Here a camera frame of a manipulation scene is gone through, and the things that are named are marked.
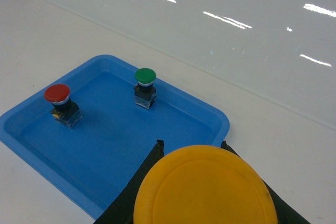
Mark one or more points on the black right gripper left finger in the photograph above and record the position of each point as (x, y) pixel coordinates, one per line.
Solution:
(122, 208)

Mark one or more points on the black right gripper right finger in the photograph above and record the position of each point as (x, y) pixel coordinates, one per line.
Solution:
(283, 205)

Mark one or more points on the yellow mushroom push button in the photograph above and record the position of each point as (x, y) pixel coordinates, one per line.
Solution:
(203, 184)

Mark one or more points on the red mushroom push button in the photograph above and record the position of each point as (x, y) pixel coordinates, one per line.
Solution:
(64, 111)

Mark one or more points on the blue plastic tray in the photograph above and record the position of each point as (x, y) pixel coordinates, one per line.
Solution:
(93, 161)

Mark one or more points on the green mushroom push button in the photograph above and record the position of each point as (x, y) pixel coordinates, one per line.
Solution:
(144, 91)

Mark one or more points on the white whiteboard panel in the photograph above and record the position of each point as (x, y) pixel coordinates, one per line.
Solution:
(281, 50)

